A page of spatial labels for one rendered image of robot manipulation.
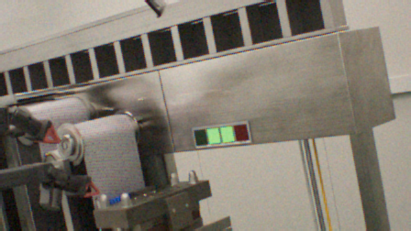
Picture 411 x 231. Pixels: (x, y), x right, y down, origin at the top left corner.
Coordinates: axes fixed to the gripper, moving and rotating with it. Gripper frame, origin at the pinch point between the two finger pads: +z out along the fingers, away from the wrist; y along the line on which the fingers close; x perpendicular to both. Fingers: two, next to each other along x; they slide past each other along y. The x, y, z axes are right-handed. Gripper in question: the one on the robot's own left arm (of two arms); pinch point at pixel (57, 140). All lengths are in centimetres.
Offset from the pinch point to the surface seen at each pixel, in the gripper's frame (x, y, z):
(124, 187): -4.6, 7.8, 27.5
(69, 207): -18.1, 0.3, 14.1
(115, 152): 4.8, 7.0, 19.1
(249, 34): 44, 56, 15
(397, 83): 147, -17, 221
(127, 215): -18.3, 28.2, 16.4
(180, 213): -9.5, 30.1, 35.5
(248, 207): 81, -154, 275
